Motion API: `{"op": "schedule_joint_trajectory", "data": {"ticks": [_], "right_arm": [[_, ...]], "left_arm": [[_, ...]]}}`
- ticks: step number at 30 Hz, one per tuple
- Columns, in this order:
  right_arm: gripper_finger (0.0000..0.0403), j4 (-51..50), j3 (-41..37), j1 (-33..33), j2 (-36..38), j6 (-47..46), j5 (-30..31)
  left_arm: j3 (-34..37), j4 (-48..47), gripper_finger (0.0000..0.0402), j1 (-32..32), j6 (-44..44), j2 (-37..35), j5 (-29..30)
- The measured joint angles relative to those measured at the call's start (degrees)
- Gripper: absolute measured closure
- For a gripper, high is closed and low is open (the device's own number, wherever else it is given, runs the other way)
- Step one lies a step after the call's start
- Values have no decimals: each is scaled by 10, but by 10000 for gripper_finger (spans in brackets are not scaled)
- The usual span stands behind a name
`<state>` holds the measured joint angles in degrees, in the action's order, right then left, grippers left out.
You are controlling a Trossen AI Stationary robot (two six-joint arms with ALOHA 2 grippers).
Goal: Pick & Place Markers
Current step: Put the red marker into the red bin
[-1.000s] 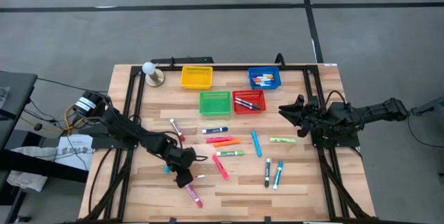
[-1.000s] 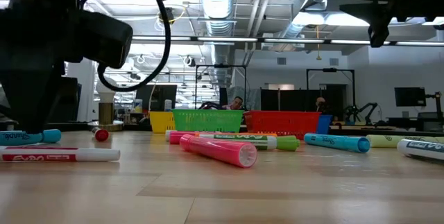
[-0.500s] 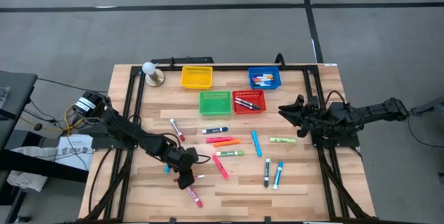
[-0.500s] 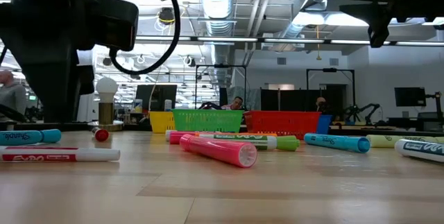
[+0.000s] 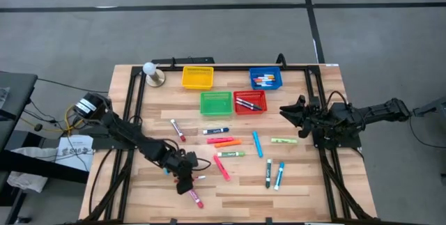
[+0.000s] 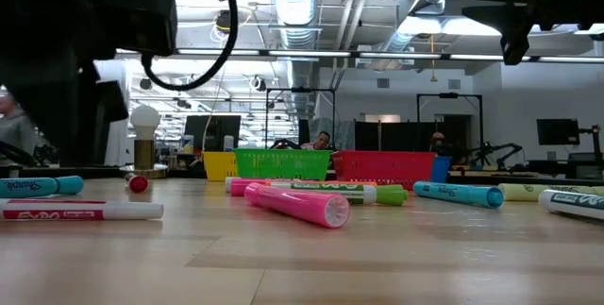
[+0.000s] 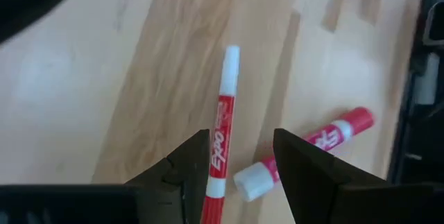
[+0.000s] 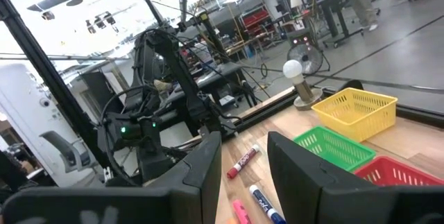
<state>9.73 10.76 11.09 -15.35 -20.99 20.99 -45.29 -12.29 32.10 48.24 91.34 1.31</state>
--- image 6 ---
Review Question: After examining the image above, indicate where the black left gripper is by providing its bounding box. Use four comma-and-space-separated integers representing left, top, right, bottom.
0, 0, 178, 169

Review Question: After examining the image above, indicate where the turquoise Sharpie highlighter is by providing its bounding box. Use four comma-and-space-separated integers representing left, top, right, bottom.
412, 180, 505, 210
0, 175, 85, 199

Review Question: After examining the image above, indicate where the red Expo marker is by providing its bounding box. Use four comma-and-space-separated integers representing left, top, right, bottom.
0, 198, 165, 223

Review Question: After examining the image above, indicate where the yellow-green Sharpie highlighter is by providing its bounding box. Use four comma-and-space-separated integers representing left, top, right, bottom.
497, 182, 604, 203

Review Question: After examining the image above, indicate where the pink Sharpie highlighter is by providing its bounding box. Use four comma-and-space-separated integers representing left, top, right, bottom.
243, 181, 352, 230
228, 178, 303, 198

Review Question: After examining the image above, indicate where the dark green Expo marker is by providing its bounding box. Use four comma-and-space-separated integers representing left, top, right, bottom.
537, 188, 604, 222

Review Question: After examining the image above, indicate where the person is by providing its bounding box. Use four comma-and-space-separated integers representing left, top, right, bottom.
0, 90, 37, 168
428, 130, 447, 156
300, 130, 332, 151

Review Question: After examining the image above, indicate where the white bulb brass lamp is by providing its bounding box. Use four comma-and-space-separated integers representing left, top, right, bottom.
118, 104, 169, 180

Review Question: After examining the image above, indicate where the red cap white marker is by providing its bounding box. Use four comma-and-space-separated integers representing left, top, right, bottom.
124, 172, 150, 194

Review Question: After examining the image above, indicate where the black computer monitor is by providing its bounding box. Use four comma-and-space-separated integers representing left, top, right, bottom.
535, 117, 581, 146
183, 114, 243, 153

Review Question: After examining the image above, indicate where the yellow plastic basket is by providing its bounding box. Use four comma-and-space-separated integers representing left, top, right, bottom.
202, 150, 241, 182

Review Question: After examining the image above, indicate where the black partition panel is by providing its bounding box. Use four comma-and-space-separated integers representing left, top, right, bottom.
353, 120, 482, 153

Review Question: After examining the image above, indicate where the blue plastic basket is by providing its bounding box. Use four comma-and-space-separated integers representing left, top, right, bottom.
429, 155, 453, 184

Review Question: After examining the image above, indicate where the red plastic basket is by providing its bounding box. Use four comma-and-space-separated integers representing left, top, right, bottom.
332, 149, 438, 188

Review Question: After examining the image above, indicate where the overhead light bar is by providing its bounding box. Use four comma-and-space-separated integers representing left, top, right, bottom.
115, 45, 604, 64

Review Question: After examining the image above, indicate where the green plastic basket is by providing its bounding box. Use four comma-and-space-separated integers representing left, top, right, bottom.
233, 147, 333, 182

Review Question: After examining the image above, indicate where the light green Expo marker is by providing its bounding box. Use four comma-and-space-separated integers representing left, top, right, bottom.
269, 182, 410, 207

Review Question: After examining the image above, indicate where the yellow hanging cord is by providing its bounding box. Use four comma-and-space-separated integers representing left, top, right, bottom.
428, 34, 439, 83

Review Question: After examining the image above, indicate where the black frame stand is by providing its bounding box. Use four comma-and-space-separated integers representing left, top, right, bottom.
416, 92, 484, 161
264, 87, 337, 151

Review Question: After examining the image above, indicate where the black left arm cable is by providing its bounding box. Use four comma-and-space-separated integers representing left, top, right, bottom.
140, 0, 240, 93

